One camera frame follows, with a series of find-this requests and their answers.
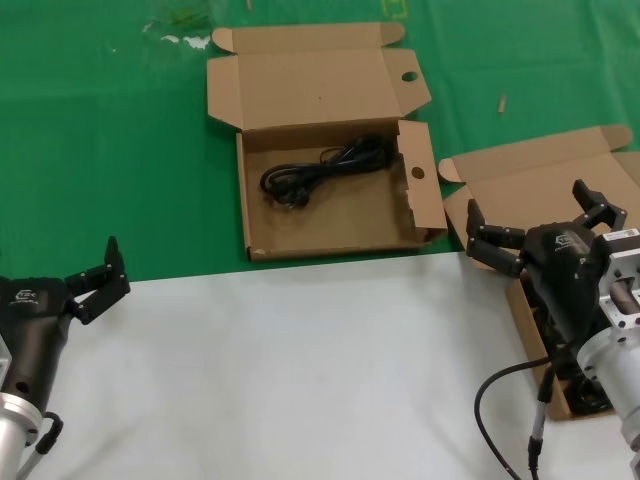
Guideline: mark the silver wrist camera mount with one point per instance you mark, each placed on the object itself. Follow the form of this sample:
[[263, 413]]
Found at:
[[625, 270], [4, 360]]

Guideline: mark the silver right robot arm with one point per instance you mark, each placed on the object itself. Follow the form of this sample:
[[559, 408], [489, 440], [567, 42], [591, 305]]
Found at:
[[615, 370]]

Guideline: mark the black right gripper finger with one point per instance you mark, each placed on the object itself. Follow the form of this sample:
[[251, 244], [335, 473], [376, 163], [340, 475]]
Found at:
[[495, 245], [602, 212]]

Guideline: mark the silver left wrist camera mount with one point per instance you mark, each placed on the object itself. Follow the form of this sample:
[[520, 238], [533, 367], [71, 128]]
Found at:
[[4, 360]]

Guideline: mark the green table cloth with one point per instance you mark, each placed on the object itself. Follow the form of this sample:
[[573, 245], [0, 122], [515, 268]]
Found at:
[[100, 150]]

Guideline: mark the clear torn plastic film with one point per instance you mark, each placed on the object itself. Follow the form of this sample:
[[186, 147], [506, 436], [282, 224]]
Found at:
[[197, 42]]

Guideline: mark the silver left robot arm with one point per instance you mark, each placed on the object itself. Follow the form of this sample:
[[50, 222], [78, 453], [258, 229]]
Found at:
[[15, 435]]

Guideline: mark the torn-flap open cardboard box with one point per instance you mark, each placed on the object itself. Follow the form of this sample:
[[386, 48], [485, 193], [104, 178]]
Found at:
[[310, 80]]

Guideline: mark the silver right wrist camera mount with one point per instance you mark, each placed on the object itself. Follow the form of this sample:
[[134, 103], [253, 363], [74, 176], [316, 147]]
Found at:
[[625, 270]]

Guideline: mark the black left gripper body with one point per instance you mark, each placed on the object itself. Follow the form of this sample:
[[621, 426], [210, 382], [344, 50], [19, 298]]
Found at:
[[30, 325]]

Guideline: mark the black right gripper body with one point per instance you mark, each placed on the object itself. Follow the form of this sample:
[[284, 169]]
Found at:
[[560, 270]]

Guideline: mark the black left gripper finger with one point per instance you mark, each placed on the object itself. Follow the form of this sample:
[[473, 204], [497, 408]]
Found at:
[[92, 274], [107, 297]]

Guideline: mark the short flat wooden stick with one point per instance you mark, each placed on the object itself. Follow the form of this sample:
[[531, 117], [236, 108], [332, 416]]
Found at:
[[502, 105]]

